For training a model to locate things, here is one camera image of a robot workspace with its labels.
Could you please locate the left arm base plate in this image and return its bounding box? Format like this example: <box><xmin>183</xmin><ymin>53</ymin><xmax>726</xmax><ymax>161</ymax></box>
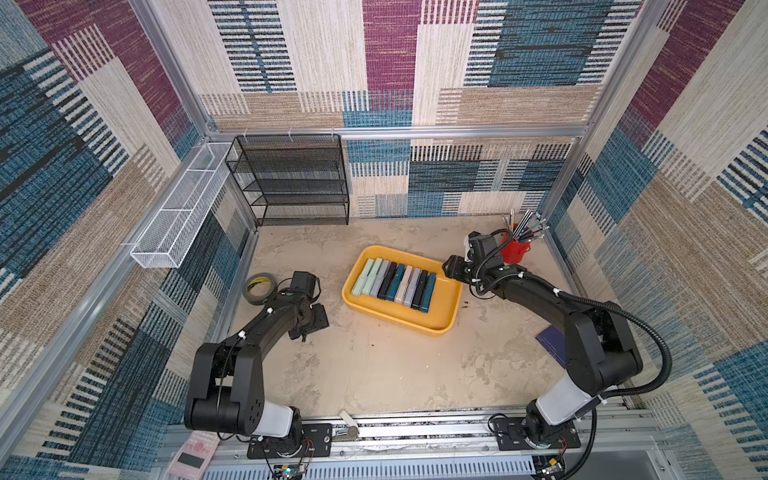
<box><xmin>246</xmin><ymin>423</ymin><xmax>333</xmax><ymax>460</ymax></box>

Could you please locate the black wire mesh shelf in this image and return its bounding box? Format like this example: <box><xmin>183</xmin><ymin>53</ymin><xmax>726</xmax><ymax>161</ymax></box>
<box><xmin>226</xmin><ymin>134</ymin><xmax>350</xmax><ymax>227</ymax></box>

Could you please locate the pink calculator device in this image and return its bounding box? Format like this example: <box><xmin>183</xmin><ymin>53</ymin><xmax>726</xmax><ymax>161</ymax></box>
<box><xmin>165</xmin><ymin>431</ymin><xmax>220</xmax><ymax>480</ymax></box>

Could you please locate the black yellow tape roll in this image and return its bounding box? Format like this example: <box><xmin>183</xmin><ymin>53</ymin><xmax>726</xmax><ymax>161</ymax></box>
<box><xmin>242</xmin><ymin>272</ymin><xmax>277</xmax><ymax>306</ymax></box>

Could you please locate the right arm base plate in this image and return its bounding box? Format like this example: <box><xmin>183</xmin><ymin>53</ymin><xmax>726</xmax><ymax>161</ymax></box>
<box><xmin>487</xmin><ymin>414</ymin><xmax>582</xmax><ymax>451</ymax></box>

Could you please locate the dark blue booklet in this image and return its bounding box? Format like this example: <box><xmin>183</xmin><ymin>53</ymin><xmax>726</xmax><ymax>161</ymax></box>
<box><xmin>535</xmin><ymin>326</ymin><xmax>567</xmax><ymax>369</ymax></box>

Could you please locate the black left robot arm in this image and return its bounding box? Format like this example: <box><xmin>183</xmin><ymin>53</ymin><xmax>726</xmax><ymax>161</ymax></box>
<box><xmin>184</xmin><ymin>271</ymin><xmax>329</xmax><ymax>456</ymax></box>

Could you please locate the red pen holder cup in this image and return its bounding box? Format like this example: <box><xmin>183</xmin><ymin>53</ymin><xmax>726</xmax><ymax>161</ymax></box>
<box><xmin>501</xmin><ymin>238</ymin><xmax>531</xmax><ymax>264</ymax></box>

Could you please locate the white wire mesh basket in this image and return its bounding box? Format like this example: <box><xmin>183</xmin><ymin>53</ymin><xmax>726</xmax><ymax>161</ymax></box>
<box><xmin>130</xmin><ymin>143</ymin><xmax>230</xmax><ymax>269</ymax></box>

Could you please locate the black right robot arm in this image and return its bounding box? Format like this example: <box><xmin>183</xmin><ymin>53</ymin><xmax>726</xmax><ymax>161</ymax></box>
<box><xmin>442</xmin><ymin>231</ymin><xmax>673</xmax><ymax>448</ymax></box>

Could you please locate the yellow plastic storage tray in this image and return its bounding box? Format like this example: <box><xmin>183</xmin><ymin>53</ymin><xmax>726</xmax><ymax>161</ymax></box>
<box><xmin>342</xmin><ymin>245</ymin><xmax>462</xmax><ymax>336</ymax></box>

